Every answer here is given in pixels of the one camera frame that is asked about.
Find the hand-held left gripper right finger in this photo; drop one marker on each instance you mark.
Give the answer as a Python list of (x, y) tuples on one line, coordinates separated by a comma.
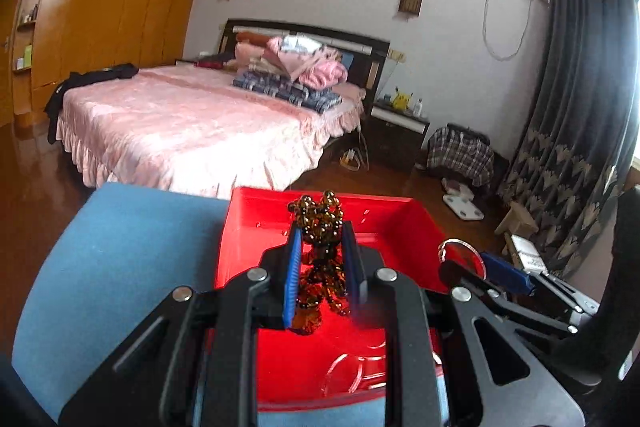
[(352, 267)]

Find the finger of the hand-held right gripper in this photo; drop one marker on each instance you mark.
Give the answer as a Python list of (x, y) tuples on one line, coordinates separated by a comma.
[(467, 279), (505, 274)]

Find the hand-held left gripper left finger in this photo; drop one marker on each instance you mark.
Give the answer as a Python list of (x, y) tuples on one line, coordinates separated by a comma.
[(292, 277)]

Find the silver bangle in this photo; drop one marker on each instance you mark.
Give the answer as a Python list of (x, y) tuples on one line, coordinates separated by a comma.
[(465, 242)]

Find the red plastic tray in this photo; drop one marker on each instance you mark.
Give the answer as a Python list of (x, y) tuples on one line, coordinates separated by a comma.
[(260, 227)]

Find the white box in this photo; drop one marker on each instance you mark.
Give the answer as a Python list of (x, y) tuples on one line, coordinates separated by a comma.
[(529, 252)]

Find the small wooden stool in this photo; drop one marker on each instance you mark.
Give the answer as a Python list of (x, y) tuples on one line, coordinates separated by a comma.
[(517, 222)]

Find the white bathroom scale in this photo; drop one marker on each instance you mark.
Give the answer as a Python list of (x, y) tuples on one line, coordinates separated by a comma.
[(464, 207)]

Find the pink white bundle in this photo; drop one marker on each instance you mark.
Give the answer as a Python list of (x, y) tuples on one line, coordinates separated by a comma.
[(456, 187)]

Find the plaid clothes heap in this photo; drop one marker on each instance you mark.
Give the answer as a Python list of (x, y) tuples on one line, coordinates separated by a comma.
[(460, 157)]

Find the dark nightstand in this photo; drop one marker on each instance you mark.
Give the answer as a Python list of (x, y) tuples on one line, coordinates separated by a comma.
[(395, 142)]

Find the small white bottle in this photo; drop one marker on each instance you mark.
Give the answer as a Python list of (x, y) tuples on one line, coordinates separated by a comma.
[(418, 108)]

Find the yellow plush toy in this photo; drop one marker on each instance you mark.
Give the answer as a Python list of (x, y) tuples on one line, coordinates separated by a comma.
[(401, 99)]

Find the blue cloth mat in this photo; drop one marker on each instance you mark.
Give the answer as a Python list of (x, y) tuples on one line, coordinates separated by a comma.
[(115, 267)]

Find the dark patterned curtain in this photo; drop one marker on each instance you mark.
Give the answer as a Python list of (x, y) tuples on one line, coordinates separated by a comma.
[(575, 107)]

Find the bed with pink bedspread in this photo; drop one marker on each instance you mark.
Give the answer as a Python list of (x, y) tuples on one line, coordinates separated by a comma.
[(190, 127)]

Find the folded blue plaid blanket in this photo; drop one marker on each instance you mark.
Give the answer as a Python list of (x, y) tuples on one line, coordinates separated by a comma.
[(285, 89)]

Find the pile of pink quilts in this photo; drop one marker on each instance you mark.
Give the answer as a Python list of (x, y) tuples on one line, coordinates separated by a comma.
[(320, 72)]

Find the dark bed headboard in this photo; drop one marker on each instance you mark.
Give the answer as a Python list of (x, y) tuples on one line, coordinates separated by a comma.
[(360, 52)]

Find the dark red garment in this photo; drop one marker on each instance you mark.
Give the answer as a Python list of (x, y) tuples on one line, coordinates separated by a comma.
[(209, 64)]

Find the black garment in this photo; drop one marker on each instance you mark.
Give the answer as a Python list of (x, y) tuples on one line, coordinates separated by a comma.
[(85, 79)]

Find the wooden wardrobe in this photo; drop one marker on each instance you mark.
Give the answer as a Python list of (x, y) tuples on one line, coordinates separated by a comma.
[(115, 7)]

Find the wall socket panel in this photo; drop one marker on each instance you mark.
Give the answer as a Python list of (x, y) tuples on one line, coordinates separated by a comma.
[(397, 54)]

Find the brown wall lamp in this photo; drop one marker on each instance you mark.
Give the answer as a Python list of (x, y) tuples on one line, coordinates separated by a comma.
[(411, 3)]

